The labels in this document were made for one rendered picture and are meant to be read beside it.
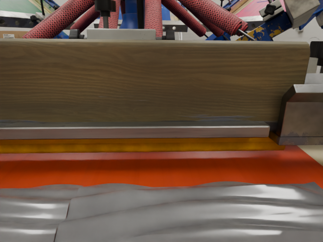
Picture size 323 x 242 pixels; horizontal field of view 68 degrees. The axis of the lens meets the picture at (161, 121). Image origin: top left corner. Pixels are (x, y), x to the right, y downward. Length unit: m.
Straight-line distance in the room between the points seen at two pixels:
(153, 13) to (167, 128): 0.56
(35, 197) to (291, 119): 0.20
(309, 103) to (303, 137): 0.03
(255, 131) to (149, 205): 0.10
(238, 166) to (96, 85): 0.14
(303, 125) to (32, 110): 0.22
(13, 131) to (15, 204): 0.06
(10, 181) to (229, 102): 0.18
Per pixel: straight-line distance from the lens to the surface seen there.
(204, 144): 0.23
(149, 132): 0.19
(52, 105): 0.21
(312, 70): 0.50
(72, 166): 0.23
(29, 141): 0.24
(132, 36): 0.47
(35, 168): 0.24
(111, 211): 0.16
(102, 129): 0.19
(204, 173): 0.21
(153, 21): 0.69
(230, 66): 0.20
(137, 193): 0.17
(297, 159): 0.26
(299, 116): 0.22
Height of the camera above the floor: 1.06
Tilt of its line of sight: 19 degrees down
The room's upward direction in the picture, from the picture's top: 1 degrees clockwise
